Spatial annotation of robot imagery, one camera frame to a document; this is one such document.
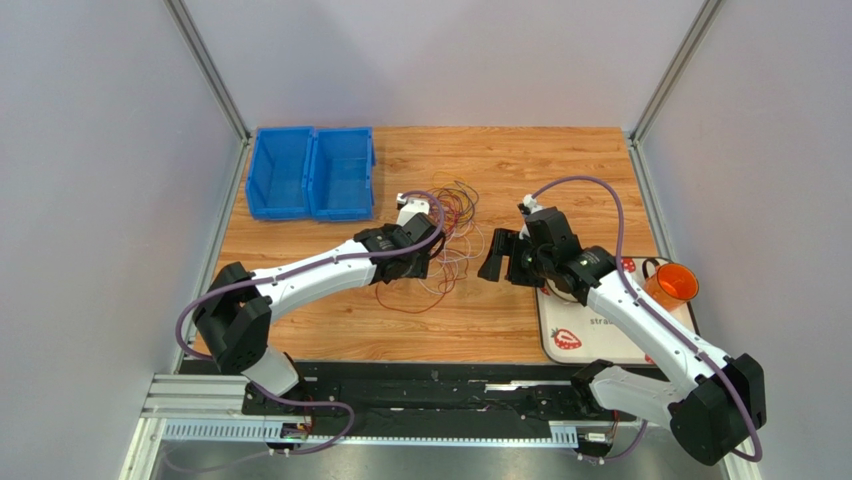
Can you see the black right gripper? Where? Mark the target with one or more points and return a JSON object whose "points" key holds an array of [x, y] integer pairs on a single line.
{"points": [[517, 256]]}

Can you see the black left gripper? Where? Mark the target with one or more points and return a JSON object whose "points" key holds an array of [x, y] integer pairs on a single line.
{"points": [[420, 267]]}

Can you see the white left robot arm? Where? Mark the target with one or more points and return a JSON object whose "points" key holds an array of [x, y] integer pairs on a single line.
{"points": [[235, 315]]}

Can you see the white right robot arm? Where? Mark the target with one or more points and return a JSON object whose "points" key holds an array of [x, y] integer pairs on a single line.
{"points": [[709, 400]]}

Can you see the strawberry print mat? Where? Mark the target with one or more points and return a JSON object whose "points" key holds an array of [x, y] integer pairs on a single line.
{"points": [[573, 334]]}

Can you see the right blue plastic bin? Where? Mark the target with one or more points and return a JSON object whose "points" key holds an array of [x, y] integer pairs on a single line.
{"points": [[340, 179]]}

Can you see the blue plastic bin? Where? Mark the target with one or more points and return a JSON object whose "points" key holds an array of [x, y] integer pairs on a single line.
{"points": [[340, 179], [275, 184]]}

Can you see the left blue plastic bin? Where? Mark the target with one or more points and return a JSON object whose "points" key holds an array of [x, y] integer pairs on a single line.
{"points": [[275, 184]]}

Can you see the orange plastic cup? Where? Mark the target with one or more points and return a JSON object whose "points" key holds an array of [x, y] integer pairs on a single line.
{"points": [[670, 285]]}

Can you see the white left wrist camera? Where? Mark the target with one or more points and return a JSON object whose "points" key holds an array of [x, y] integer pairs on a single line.
{"points": [[410, 207]]}

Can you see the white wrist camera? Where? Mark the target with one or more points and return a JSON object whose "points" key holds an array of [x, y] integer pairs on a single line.
{"points": [[410, 207], [529, 205]]}

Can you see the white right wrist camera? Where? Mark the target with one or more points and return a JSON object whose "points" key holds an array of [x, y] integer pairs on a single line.
{"points": [[529, 205]]}

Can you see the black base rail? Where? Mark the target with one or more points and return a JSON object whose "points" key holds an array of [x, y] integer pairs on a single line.
{"points": [[449, 400]]}

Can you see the aluminium frame post right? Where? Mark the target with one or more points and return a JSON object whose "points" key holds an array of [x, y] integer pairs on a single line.
{"points": [[697, 31]]}

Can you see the aluminium frame post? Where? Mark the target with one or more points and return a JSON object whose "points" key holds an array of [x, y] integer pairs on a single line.
{"points": [[186, 25], [697, 31]]}

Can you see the aluminium frame post left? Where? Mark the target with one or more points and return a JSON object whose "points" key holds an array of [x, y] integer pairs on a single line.
{"points": [[186, 25]]}

